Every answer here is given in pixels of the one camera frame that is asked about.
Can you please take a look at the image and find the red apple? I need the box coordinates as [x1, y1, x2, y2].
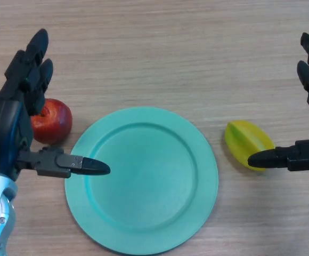
[30, 98, 73, 145]

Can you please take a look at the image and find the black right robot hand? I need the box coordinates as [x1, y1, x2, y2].
[247, 32, 309, 172]

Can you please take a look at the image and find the yellow starfruit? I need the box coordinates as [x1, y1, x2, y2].
[224, 119, 275, 171]

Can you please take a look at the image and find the green round plate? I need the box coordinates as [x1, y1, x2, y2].
[64, 106, 219, 247]

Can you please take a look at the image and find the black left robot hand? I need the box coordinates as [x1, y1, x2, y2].
[0, 28, 111, 185]

